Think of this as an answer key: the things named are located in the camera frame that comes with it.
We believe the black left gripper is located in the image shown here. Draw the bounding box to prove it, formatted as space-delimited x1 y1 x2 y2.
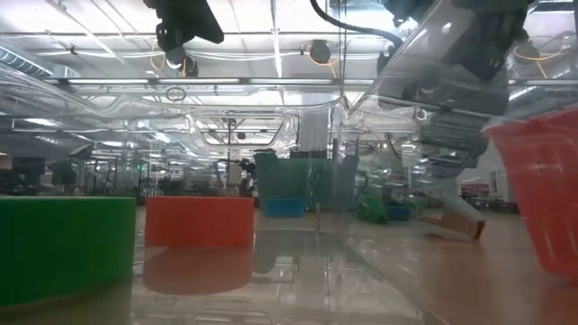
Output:
143 0 226 52

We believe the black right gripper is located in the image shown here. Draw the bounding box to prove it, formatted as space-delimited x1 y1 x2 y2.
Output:
378 58 509 228

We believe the brown staple remover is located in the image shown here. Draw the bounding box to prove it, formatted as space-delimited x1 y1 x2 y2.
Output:
416 209 488 241

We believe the blue staple remover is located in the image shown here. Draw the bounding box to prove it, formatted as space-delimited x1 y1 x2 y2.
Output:
387 205 413 222

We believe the green staple remover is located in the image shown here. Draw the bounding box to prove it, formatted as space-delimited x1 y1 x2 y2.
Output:
356 194 389 226

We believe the orange tape roll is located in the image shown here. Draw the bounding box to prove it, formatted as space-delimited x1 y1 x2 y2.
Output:
144 195 256 249

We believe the green round block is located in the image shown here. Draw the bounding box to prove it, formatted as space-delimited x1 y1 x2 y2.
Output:
0 195 138 309

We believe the orange plastic basket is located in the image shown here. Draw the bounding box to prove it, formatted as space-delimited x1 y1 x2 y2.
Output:
484 107 578 286

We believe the clear plastic container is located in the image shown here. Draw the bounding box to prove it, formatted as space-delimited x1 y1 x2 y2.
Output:
0 0 578 325

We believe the white building pillar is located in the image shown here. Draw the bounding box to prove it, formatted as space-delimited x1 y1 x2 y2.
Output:
299 109 336 154

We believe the teal plastic basket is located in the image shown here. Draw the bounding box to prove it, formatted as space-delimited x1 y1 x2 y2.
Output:
253 152 361 213

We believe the red wall sign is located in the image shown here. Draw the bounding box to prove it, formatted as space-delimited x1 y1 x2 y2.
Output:
460 182 492 198

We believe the black ceiling cable reel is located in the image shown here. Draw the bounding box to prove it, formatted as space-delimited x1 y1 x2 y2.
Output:
164 44 200 79
308 39 333 65

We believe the black hanging ring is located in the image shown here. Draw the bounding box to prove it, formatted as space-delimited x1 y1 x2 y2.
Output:
165 86 188 103

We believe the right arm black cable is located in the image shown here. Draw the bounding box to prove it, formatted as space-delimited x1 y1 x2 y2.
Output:
309 0 405 49

